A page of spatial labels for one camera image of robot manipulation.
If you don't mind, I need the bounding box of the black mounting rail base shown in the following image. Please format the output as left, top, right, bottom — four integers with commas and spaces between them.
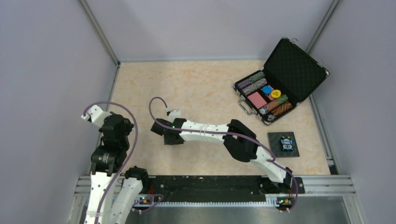
142, 175, 305, 203

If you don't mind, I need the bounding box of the blue owl toy figure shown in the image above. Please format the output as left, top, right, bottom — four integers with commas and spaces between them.
280, 136, 294, 152

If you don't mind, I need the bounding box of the black poker chip case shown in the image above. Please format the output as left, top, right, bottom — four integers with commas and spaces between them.
233, 37, 330, 126

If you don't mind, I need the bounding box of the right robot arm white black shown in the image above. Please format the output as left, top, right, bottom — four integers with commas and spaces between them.
150, 118, 293, 192

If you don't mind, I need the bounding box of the yellow round chip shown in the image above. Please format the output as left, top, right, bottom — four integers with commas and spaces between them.
270, 90, 282, 98

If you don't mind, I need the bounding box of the black studded base plate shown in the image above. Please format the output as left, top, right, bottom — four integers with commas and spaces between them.
267, 132, 300, 158

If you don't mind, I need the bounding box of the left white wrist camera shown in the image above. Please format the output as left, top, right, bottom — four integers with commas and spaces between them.
81, 105, 112, 128

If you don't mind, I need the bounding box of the aluminium frame rail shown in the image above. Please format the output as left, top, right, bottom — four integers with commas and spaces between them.
74, 175, 356, 208

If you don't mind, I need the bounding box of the blue round chip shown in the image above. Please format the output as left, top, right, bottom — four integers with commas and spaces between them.
262, 85, 274, 95

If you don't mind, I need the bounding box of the pink card deck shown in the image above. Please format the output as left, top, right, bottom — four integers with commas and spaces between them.
247, 92, 267, 109

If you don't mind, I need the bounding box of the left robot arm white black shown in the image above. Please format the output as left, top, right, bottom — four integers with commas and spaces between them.
82, 106, 150, 224

